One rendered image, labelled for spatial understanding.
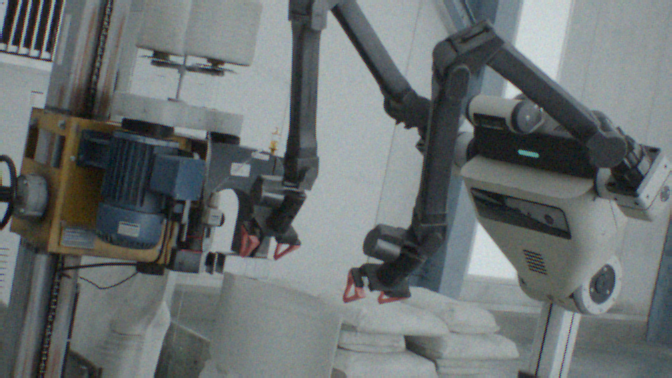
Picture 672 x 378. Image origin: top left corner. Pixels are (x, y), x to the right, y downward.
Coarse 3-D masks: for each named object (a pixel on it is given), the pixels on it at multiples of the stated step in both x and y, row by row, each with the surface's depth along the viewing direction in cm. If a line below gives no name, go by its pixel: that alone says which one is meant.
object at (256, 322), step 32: (224, 288) 281; (256, 288) 278; (288, 288) 276; (224, 320) 278; (256, 320) 256; (288, 320) 254; (320, 320) 252; (224, 352) 264; (256, 352) 256; (288, 352) 254; (320, 352) 251
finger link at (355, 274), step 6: (354, 270) 240; (360, 270) 241; (348, 276) 241; (354, 276) 239; (360, 276) 240; (348, 282) 241; (354, 282) 238; (360, 282) 239; (348, 288) 242; (360, 288) 238; (348, 294) 243; (354, 294) 239; (360, 294) 237; (342, 300) 244; (348, 300) 242; (354, 300) 240
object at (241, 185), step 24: (216, 144) 282; (240, 144) 309; (216, 168) 283; (264, 168) 292; (240, 192) 292; (192, 216) 283; (240, 216) 296; (192, 240) 282; (240, 240) 295; (264, 240) 296
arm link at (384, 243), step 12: (384, 228) 231; (396, 228) 233; (408, 228) 237; (372, 240) 231; (384, 240) 230; (396, 240) 231; (408, 240) 231; (432, 240) 229; (372, 252) 230; (384, 252) 230; (396, 252) 231; (420, 252) 231; (432, 252) 231
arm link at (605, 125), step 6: (600, 120) 227; (606, 120) 228; (600, 126) 226; (606, 126) 226; (612, 126) 226; (618, 126) 230; (618, 132) 226; (624, 138) 227; (582, 144) 229; (630, 144) 227; (588, 150) 226; (630, 150) 228
